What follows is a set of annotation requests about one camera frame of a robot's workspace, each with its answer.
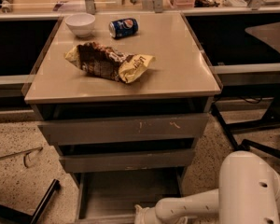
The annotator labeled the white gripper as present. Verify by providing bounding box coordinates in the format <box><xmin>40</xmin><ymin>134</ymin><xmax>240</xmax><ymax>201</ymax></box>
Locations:
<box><xmin>134</xmin><ymin>204</ymin><xmax>161</xmax><ymax>224</ymax></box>

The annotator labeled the grey bottom drawer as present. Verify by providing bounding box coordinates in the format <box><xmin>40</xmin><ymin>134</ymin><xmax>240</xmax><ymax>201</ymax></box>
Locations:
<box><xmin>74</xmin><ymin>168</ymin><xmax>182</xmax><ymax>224</ymax></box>

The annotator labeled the grey drawer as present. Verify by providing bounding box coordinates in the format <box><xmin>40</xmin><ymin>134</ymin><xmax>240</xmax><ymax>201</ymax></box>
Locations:
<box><xmin>60</xmin><ymin>148</ymin><xmax>194</xmax><ymax>173</ymax></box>
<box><xmin>39</xmin><ymin>113</ymin><xmax>208</xmax><ymax>146</ymax></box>
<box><xmin>74</xmin><ymin>168</ymin><xmax>182</xmax><ymax>224</ymax></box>

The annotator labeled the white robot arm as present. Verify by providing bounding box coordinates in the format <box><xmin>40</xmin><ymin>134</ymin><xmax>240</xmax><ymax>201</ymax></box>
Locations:
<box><xmin>134</xmin><ymin>151</ymin><xmax>280</xmax><ymax>224</ymax></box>

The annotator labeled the grey middle drawer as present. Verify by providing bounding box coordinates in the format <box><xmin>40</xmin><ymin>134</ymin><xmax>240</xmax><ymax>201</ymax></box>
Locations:
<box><xmin>60</xmin><ymin>148</ymin><xmax>194</xmax><ymax>173</ymax></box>

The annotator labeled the grey top drawer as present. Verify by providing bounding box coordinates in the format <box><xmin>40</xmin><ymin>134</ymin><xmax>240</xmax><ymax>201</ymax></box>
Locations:
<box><xmin>39</xmin><ymin>113</ymin><xmax>208</xmax><ymax>146</ymax></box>

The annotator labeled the grey drawer cabinet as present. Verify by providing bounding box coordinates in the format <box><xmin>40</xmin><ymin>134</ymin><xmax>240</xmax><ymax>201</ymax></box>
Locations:
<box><xmin>21</xmin><ymin>12</ymin><xmax>224</xmax><ymax>189</ymax></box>

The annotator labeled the black office chair base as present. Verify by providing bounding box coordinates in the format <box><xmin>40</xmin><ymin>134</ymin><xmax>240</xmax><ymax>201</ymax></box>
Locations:
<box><xmin>241</xmin><ymin>139</ymin><xmax>280</xmax><ymax>159</ymax></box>

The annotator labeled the thin metal rod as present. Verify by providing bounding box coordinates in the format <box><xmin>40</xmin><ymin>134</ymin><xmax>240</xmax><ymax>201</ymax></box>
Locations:
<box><xmin>0</xmin><ymin>147</ymin><xmax>43</xmax><ymax>168</ymax></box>

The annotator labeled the black stand leg left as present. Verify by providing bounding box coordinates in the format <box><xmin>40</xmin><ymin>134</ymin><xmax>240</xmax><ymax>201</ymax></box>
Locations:
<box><xmin>0</xmin><ymin>179</ymin><xmax>61</xmax><ymax>224</ymax></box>

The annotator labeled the brown yellow chip bag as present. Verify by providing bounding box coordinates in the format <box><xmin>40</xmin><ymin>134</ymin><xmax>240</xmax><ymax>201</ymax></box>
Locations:
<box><xmin>64</xmin><ymin>42</ymin><xmax>155</xmax><ymax>84</ymax></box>

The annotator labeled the blue pepsi can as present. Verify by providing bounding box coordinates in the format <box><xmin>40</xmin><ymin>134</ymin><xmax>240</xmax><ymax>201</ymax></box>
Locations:
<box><xmin>109</xmin><ymin>18</ymin><xmax>138</xmax><ymax>39</ymax></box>

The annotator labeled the white bowl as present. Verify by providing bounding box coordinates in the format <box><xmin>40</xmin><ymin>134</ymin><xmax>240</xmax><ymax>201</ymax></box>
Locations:
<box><xmin>65</xmin><ymin>13</ymin><xmax>95</xmax><ymax>37</ymax></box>

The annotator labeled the black desk frame leg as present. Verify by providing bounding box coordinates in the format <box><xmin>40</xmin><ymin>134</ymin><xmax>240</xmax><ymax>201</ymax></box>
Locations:
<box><xmin>211</xmin><ymin>104</ymin><xmax>280</xmax><ymax>151</ymax></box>

